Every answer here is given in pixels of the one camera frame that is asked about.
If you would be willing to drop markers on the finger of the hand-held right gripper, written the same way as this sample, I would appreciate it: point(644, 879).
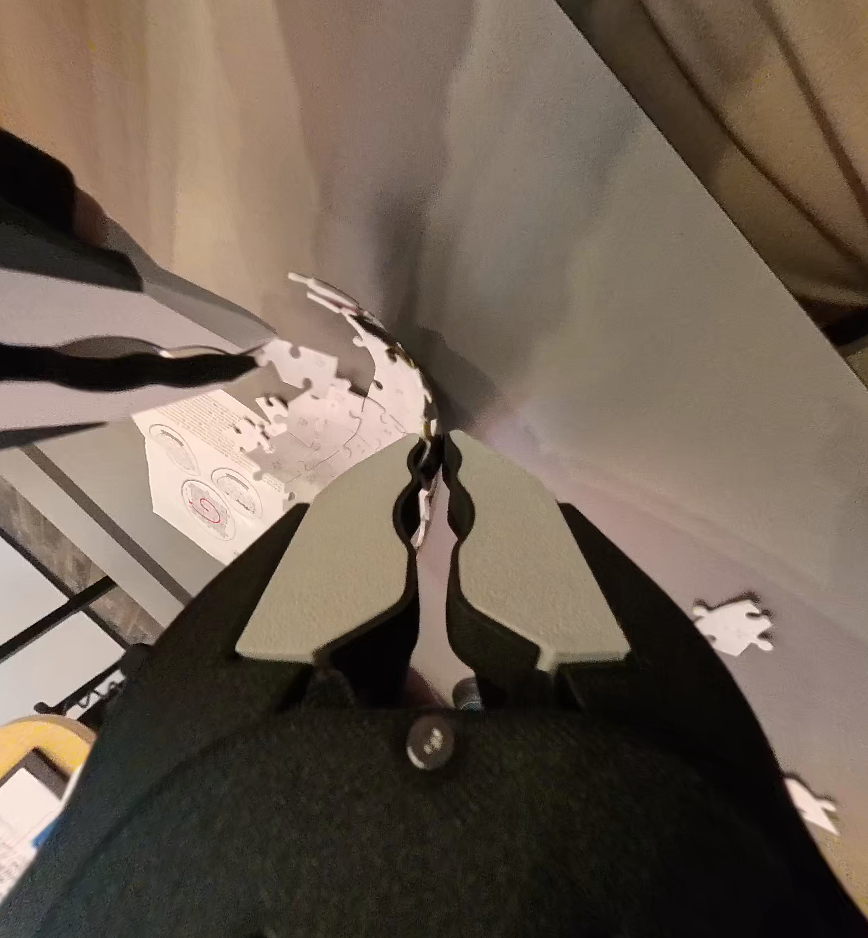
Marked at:
point(111, 293)
point(38, 414)

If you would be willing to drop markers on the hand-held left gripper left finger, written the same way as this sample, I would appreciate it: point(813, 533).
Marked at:
point(331, 571)

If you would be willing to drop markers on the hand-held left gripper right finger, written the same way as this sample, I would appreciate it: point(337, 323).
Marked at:
point(529, 571)

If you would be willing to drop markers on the partly built puzzle ball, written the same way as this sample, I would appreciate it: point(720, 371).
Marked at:
point(346, 432)

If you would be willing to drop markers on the white puzzle piece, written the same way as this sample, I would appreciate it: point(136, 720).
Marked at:
point(734, 626)
point(298, 363)
point(811, 806)

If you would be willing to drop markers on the white instruction sheet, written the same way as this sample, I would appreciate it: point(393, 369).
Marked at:
point(192, 469)

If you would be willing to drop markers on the yellow round stool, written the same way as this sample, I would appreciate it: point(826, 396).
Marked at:
point(9, 736)

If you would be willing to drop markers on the white printed sheet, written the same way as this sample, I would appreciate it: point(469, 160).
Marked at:
point(1, 843)

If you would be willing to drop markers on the beige curtain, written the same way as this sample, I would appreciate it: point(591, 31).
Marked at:
point(771, 110)

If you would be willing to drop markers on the black metal table frame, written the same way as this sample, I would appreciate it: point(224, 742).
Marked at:
point(38, 626)

